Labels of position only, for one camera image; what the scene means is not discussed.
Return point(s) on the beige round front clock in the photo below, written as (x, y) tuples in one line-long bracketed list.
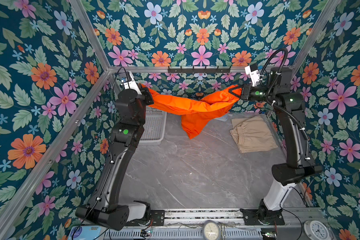
[(211, 231)]

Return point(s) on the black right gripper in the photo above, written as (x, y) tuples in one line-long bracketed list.
[(246, 91)]

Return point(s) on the white round corner clock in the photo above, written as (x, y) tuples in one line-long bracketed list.
[(316, 230)]

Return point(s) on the orange shorts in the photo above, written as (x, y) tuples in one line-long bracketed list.
[(195, 115)]

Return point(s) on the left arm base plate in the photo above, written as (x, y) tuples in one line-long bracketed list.
[(155, 218)]

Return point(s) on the beige drawstring shorts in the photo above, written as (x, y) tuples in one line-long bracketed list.
[(252, 135)]

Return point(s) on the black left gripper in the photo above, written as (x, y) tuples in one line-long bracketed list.
[(145, 92)]

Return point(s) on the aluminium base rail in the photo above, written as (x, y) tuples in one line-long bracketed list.
[(187, 224)]

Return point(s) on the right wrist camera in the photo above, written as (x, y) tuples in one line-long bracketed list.
[(253, 73)]

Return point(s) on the white plastic laundry basket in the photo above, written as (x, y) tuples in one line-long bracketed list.
[(154, 127)]

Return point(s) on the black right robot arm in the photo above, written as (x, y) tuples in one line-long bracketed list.
[(289, 107)]

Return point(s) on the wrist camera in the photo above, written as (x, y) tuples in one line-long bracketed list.
[(128, 82), (253, 73)]

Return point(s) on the grey-blue pencil case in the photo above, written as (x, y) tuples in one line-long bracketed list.
[(223, 118)]

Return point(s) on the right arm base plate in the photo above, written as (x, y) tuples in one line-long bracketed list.
[(263, 217)]

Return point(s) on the blue tissue pack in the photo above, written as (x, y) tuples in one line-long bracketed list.
[(86, 233)]

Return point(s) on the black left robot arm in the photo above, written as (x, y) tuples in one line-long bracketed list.
[(103, 207)]

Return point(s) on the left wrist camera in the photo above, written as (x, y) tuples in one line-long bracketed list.
[(128, 82)]

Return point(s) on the black wall hook rail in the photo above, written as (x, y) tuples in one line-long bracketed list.
[(203, 70)]

